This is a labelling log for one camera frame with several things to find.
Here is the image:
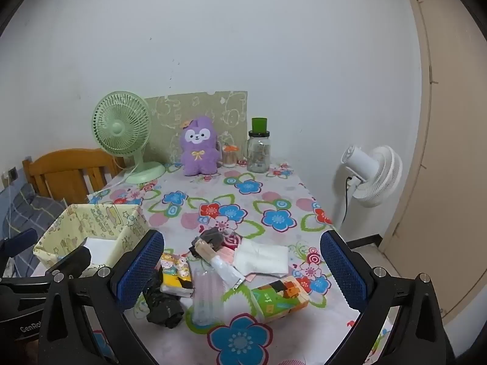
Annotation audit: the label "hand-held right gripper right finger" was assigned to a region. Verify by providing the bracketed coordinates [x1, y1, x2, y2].
[320, 230, 457, 365]

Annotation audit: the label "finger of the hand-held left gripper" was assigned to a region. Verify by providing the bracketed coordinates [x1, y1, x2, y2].
[46, 246, 91, 274]
[0, 228, 39, 263]

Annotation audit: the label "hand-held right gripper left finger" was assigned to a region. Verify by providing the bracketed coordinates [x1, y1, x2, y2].
[38, 230, 165, 365]

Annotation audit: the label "yellow cartoon tissue pack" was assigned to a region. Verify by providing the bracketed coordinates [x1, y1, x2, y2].
[160, 253, 194, 297]

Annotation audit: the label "black plastic bag roll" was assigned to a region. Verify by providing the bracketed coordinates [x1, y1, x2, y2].
[146, 272, 185, 329]

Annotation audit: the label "yellow cartoon paper box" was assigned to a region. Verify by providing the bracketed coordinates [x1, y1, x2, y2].
[33, 203, 149, 278]

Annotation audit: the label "clear packet pink contents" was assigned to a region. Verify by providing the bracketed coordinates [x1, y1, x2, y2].
[192, 266, 225, 325]

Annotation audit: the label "green orange tissue pack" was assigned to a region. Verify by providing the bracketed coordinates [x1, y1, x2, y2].
[251, 276, 310, 324]

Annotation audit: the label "dark cloth bundle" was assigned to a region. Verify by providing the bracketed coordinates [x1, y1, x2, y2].
[192, 228, 233, 253]

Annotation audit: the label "white tissue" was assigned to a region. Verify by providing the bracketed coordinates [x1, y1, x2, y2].
[233, 239, 290, 276]

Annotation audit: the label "white paper pack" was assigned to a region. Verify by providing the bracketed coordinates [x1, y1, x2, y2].
[82, 238, 122, 267]

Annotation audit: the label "grey plaid pillow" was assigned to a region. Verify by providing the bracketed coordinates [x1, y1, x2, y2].
[0, 184, 67, 278]

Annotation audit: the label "wooden chair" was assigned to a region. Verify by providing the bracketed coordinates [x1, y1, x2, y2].
[22, 148, 122, 204]

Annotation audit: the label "white floor fan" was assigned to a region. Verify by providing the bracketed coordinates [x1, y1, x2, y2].
[335, 144, 403, 209]

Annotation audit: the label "floral tablecloth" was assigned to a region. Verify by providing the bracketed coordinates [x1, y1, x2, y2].
[30, 158, 396, 365]

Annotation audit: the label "purple plush toy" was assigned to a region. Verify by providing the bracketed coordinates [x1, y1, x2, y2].
[180, 116, 223, 177]

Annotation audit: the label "green desk fan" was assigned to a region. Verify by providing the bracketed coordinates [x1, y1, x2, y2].
[91, 91, 166, 185]

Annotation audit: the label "glass jar green lid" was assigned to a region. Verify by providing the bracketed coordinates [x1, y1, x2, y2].
[247, 118, 272, 172]

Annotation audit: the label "cotton swab jar orange lid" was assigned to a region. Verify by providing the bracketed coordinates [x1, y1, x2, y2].
[222, 145, 238, 168]

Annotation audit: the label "beige door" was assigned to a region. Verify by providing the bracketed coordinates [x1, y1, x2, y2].
[380, 0, 487, 325]

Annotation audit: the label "green cartoon cardboard sheet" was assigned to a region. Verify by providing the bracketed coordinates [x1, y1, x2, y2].
[145, 91, 248, 164]

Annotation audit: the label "black fan power cable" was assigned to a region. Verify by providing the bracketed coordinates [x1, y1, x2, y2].
[342, 175, 352, 225]

